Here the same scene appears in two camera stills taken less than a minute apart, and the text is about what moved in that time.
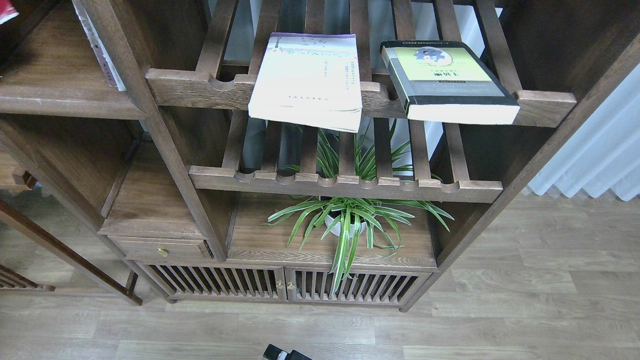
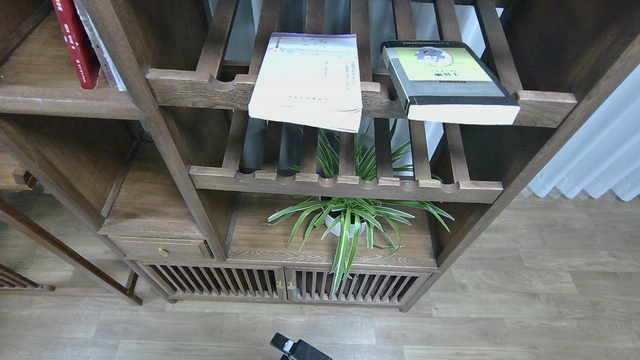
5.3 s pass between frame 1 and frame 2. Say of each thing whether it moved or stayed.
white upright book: stayed
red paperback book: moved
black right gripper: moved
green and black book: stayed
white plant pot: stayed
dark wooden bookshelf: stayed
